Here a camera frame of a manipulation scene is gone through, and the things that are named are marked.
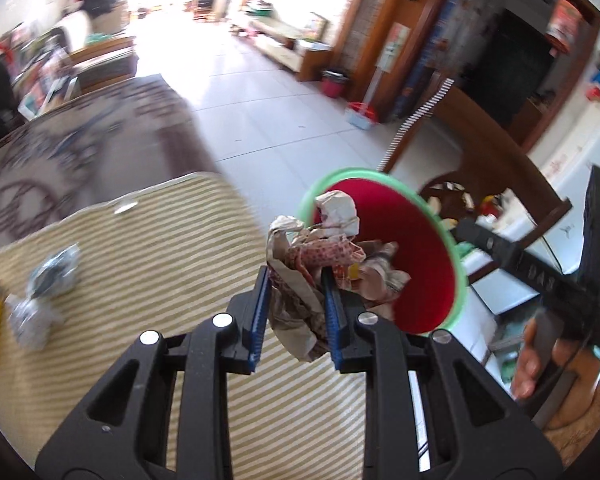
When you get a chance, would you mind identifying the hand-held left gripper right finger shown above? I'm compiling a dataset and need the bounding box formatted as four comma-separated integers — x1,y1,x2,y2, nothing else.
321,267,565,480

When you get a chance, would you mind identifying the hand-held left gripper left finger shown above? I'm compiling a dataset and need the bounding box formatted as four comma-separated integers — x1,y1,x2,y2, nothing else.
35,265,272,480

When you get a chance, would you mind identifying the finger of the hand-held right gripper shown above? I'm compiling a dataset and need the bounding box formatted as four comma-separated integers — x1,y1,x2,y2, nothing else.
452,222,526,271

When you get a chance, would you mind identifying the brown pink paper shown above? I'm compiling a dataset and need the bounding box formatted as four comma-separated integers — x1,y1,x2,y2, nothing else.
265,215,331,363

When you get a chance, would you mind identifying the red bin with green rim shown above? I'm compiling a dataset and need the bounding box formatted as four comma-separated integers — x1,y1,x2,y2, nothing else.
300,167,468,336

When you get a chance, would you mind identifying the person's right hand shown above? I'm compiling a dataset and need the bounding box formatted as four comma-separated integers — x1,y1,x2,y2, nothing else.
510,317,600,431

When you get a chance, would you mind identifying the crumpled beige wrapper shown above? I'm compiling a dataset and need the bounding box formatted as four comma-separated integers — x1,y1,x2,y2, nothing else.
350,242,412,306

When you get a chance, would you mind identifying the pink patterned wrapper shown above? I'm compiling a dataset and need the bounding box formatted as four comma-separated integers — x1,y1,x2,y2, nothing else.
290,237,366,281

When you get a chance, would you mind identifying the wooden chair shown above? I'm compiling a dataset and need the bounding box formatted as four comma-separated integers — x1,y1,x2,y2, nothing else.
387,87,573,261

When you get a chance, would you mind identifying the beige checked mat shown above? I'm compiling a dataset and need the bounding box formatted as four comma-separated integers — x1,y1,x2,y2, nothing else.
0,172,431,480

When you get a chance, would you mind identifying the small red floor bin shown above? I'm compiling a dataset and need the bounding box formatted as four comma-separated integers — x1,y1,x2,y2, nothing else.
321,69,350,100

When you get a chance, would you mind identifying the grey patterned blanket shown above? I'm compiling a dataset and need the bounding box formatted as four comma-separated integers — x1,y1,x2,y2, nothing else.
0,74,216,261

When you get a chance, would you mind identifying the cream tv cabinet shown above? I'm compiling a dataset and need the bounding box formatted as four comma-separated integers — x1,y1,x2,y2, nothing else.
230,10,333,81

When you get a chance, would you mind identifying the pile of books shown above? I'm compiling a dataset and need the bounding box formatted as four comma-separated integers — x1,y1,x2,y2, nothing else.
7,20,76,116

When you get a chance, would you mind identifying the white pillow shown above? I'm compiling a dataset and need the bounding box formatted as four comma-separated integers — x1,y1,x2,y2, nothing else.
57,10,93,53

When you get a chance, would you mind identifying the black cloth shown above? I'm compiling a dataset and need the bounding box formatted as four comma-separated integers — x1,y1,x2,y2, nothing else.
72,0,126,23

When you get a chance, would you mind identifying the white green wall poster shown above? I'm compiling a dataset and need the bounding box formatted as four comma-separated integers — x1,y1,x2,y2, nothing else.
380,22,411,73

